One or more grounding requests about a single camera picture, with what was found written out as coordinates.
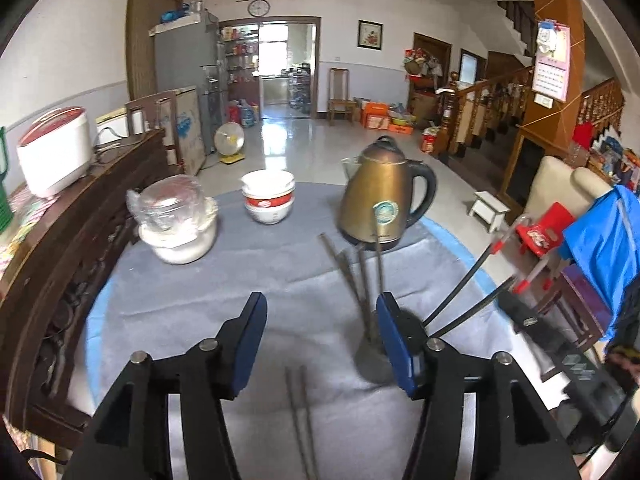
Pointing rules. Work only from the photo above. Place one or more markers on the red plastic chair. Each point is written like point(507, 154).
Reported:
point(545, 225)

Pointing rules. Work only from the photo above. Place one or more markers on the blue table cover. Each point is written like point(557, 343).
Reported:
point(450, 242)

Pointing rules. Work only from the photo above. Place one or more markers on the dark wooden chopstick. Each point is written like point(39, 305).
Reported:
point(309, 420)
point(472, 308)
point(460, 286)
point(378, 255)
point(296, 420)

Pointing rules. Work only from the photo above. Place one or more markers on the dark wooden sideboard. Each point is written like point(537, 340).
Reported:
point(55, 260)

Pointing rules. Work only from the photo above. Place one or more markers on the wall calendar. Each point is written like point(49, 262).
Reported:
point(550, 70)

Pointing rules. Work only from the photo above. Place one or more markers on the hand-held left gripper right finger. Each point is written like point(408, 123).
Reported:
point(395, 345)

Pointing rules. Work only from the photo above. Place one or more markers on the framed wall picture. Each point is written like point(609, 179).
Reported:
point(370, 35)

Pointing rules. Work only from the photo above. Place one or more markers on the small white stool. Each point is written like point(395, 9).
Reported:
point(490, 207)

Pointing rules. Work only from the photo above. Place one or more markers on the white bowl red pattern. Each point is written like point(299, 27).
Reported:
point(268, 193)
point(268, 212)
point(268, 178)

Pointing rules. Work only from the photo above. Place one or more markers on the grey table cloth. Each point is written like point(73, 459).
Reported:
point(280, 280)

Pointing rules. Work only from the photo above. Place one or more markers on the white floor fan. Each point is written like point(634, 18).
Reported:
point(229, 139)

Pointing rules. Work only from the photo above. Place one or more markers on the low wooden chair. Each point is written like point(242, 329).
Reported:
point(150, 120)

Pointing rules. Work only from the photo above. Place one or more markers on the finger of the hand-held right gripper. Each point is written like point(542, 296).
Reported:
point(525, 315)

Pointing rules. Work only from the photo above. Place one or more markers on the wooden stair railing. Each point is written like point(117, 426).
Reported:
point(500, 100)

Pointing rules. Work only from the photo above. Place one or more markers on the gold electric kettle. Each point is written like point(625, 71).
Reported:
point(385, 195)

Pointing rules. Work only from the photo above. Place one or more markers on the clear plastic bag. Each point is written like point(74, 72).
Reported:
point(170, 207)

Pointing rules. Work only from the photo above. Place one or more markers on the tall-backed wooden chair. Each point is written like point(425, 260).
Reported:
point(341, 92)

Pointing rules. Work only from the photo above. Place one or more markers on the brown wooden door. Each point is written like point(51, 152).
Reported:
point(150, 30)

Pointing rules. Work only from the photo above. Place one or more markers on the blue plastic sheet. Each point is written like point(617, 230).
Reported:
point(605, 250)

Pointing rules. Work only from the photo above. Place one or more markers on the grey refrigerator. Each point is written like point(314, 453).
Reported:
point(185, 75)

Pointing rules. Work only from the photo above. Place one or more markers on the green thermos flask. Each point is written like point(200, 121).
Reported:
point(4, 185)

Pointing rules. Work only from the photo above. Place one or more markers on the white chest freezer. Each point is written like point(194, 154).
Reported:
point(190, 125)

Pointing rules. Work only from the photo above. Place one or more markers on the grey metal chopstick holder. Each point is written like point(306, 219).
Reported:
point(375, 360)

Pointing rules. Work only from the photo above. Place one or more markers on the round wall clock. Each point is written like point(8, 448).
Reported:
point(259, 7)

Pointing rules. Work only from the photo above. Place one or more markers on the white rice cooker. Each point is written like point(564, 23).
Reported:
point(57, 152)

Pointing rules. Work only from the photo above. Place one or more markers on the beige upholstered chair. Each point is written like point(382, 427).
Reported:
point(555, 180)

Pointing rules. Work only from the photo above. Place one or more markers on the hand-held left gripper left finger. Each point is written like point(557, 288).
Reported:
point(247, 345)

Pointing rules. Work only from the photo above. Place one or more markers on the white plastic basin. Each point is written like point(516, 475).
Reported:
point(182, 247)

